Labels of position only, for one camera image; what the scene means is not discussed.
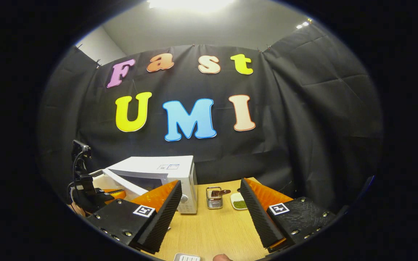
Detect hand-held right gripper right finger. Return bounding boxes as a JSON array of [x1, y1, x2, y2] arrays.
[[240, 178, 336, 253]]

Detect white divided grain dish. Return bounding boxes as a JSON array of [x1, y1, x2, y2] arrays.
[[230, 192, 248, 211]]

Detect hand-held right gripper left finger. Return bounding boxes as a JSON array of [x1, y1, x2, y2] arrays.
[[85, 180, 183, 254]]

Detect black backdrop cloth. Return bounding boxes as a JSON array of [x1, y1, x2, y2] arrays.
[[38, 22, 384, 214]]

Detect metal wire utensil holder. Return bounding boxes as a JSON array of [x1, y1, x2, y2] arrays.
[[206, 187, 231, 210]]

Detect white microwave oven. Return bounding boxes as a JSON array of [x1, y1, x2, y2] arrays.
[[102, 156, 198, 214]]

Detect large ceiling light panel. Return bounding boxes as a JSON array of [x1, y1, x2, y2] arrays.
[[147, 0, 235, 11]]

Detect left hand-held gripper cable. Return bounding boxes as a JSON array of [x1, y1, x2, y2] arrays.
[[69, 150, 84, 209]]

